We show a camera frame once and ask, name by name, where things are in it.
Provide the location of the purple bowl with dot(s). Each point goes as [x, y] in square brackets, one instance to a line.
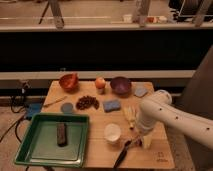
[121, 85]

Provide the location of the green plastic tray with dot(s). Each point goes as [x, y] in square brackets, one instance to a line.
[39, 145]

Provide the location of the blue power box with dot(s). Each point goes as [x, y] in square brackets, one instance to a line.
[33, 109]

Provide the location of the white cup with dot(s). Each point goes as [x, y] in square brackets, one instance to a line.
[112, 133]

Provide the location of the orange fruit on cup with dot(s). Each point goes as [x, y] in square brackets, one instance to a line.
[100, 84]

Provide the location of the blue sponge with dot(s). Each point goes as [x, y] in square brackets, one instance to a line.
[112, 105]

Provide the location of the grey round lid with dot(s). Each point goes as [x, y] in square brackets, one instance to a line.
[67, 108]

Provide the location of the light blue cloth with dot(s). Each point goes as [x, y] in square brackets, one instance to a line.
[140, 91]

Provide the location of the orange red bowl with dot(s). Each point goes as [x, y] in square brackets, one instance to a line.
[69, 81]

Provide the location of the pile of dark raisins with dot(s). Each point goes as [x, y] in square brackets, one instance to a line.
[86, 102]

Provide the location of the dark sponge block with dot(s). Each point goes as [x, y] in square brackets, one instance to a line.
[61, 134]

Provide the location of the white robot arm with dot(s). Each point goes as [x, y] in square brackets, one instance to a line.
[158, 107]

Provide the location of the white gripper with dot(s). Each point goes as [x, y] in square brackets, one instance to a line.
[147, 140]

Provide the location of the wooden spoon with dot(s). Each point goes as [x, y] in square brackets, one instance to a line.
[54, 102]

